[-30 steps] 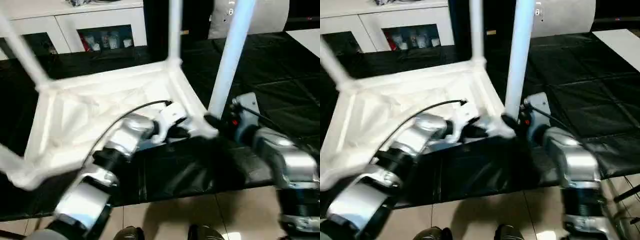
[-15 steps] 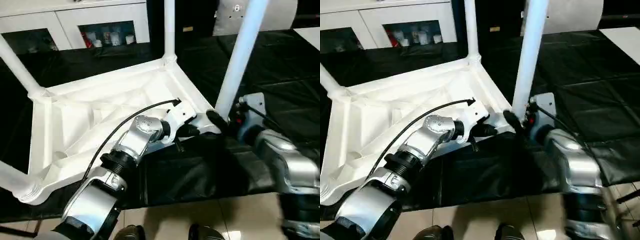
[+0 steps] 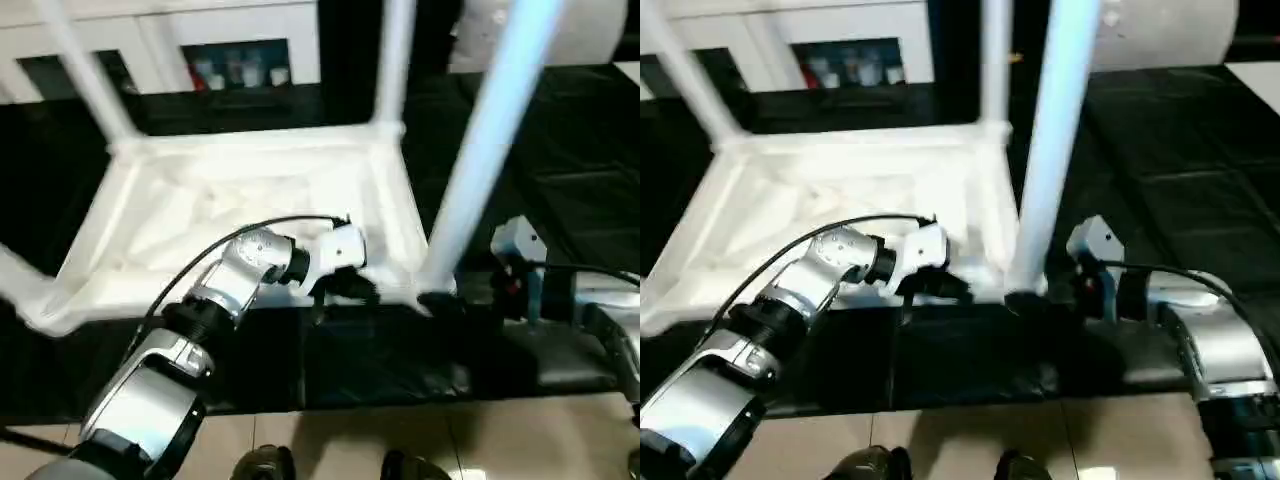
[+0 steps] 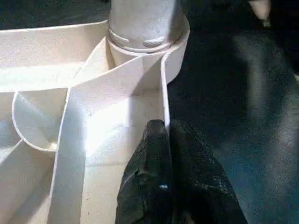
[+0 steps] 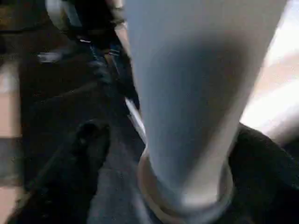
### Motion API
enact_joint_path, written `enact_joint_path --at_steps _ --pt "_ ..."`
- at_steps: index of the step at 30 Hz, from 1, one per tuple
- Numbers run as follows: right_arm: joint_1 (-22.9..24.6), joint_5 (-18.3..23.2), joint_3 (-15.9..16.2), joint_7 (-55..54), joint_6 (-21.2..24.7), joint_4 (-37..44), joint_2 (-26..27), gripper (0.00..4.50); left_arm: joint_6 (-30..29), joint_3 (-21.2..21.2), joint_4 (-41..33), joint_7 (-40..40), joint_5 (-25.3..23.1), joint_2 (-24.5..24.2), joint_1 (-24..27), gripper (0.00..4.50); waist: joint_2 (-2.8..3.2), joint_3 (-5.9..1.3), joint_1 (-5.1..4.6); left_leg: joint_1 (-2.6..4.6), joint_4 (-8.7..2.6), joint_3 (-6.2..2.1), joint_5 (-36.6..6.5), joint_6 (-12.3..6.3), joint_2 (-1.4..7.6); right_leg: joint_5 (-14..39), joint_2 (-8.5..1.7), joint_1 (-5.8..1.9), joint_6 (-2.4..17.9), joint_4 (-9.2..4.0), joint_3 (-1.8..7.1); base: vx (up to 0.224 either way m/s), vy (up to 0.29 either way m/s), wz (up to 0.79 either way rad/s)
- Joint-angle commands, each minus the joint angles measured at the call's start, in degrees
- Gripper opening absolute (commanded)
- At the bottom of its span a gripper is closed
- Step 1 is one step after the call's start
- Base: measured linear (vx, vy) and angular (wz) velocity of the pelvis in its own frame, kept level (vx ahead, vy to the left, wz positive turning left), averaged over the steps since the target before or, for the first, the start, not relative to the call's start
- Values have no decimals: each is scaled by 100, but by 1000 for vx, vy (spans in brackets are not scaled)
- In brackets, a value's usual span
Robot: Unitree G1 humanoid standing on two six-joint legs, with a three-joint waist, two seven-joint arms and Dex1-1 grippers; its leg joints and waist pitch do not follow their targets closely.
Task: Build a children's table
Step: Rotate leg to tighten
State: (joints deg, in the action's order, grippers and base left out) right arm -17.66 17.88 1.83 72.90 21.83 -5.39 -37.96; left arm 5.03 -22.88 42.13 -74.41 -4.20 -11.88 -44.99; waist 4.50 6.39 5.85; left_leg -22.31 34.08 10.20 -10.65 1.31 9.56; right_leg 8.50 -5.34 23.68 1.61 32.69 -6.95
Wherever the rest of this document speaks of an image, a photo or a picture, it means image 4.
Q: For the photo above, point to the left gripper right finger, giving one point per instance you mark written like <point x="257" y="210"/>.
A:
<point x="201" y="177"/>

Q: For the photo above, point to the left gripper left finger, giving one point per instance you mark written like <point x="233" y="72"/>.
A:
<point x="151" y="168"/>

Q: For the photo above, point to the white plastic table leg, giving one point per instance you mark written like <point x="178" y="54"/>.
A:
<point x="144" y="23"/>

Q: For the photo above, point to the white plastic table top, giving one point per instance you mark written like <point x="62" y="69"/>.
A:
<point x="46" y="58"/>

